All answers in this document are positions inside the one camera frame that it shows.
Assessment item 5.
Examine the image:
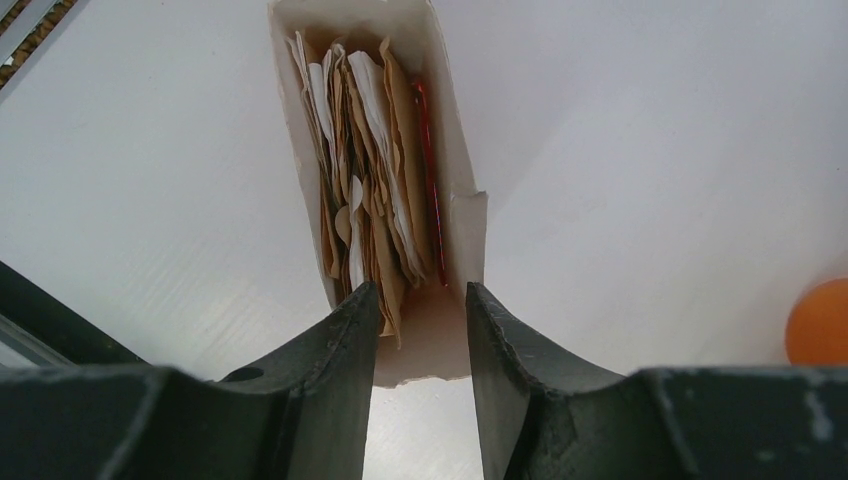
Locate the aluminium frame rail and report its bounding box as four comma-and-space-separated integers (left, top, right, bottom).
1, 1, 88, 103

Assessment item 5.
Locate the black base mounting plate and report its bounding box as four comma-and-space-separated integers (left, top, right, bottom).
1, 264, 146, 366

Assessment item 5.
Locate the brown paper filters stack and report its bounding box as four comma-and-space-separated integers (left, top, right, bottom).
286, 31, 439, 342

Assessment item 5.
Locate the orange glass carafe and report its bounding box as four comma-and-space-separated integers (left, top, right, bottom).
784, 278, 847, 366

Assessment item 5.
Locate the orange coffee filter box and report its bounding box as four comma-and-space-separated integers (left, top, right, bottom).
268, 1, 488, 388

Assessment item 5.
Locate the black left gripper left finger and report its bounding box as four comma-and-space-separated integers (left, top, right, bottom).
1, 282, 379, 479

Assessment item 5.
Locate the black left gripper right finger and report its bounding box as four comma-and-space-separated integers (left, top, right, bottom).
466, 282, 847, 479

